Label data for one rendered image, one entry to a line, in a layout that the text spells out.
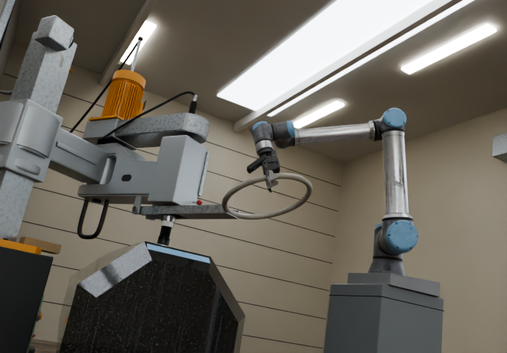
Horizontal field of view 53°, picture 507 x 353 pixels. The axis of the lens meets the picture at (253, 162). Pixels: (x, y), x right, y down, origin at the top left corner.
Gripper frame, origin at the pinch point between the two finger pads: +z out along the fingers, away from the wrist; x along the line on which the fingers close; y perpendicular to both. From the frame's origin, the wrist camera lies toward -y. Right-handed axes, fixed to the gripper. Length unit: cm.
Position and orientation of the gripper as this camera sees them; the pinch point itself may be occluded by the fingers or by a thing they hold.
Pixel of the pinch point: (268, 187)
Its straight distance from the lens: 246.6
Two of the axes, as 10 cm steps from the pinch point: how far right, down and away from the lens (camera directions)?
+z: 1.8, 8.5, -5.0
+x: 0.2, 5.0, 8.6
